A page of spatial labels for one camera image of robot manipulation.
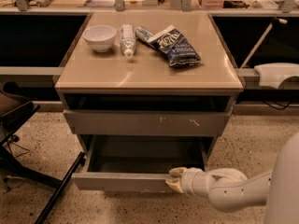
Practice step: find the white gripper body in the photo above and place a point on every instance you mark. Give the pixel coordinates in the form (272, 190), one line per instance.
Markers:
(191, 180)

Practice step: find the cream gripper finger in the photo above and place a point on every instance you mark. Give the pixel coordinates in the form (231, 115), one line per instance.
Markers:
(177, 172)
(174, 184)

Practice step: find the grey drawer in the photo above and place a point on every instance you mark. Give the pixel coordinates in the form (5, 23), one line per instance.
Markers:
(152, 123)
(138, 163)

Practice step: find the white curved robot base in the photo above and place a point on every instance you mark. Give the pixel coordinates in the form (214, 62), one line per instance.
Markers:
(274, 74)

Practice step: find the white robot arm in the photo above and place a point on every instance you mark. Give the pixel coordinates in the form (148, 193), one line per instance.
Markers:
(229, 190)

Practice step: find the grey top drawer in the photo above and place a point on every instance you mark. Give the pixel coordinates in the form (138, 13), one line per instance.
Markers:
(152, 123)

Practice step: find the grey drawer cabinet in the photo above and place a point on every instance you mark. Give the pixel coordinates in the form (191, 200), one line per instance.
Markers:
(110, 82)

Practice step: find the blue vinegar chip bag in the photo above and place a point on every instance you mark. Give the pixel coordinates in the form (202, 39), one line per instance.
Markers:
(172, 44)

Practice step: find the clear plastic water bottle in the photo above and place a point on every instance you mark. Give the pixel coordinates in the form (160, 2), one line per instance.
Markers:
(128, 41)

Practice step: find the white bowl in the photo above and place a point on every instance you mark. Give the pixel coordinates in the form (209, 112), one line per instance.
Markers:
(100, 38)

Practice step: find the white leaning stick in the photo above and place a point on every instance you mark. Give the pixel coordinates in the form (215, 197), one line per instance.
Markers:
(274, 21)

